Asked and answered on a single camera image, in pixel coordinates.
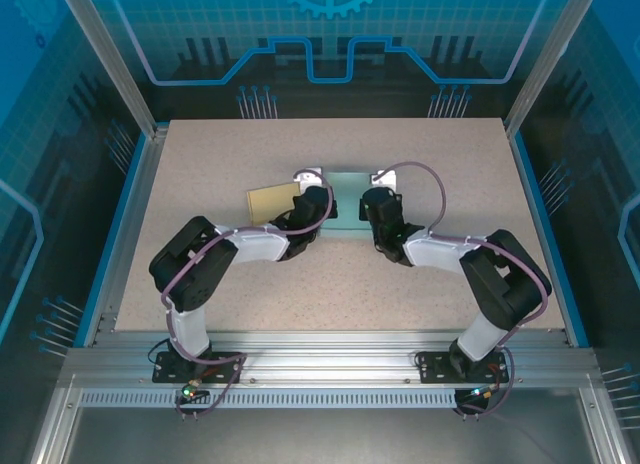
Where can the blue-edged aluminium side rail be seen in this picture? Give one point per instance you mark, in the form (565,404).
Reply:
(545,234)
(127,234)

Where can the aluminium frame post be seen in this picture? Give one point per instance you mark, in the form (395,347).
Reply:
(111,59)
(550,59)

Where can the power connector with green light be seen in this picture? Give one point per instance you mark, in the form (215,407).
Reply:
(189,391)
(482,393)

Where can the light blue paper box sheet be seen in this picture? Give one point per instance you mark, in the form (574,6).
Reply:
(347,204)

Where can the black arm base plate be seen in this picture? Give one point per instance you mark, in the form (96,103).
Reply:
(167,374)
(430,369)

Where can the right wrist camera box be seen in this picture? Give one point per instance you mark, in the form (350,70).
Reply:
(387,176)

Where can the blue panel with grid print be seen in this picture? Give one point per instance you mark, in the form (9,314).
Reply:
(40,134)
(600,159)

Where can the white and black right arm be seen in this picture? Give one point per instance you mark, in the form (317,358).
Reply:
(435,254)

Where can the long aluminium mounting rail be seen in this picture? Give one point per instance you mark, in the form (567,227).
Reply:
(330,356)

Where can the orange paper box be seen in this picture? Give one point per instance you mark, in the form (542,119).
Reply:
(270,204)

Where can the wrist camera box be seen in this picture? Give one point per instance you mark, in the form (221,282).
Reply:
(310,177)
(387,176)

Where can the blue panel with gear print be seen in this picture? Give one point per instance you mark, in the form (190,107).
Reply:
(325,34)

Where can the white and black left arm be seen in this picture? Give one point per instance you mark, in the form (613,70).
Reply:
(255,249)

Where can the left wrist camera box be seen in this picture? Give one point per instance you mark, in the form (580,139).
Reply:
(310,177)

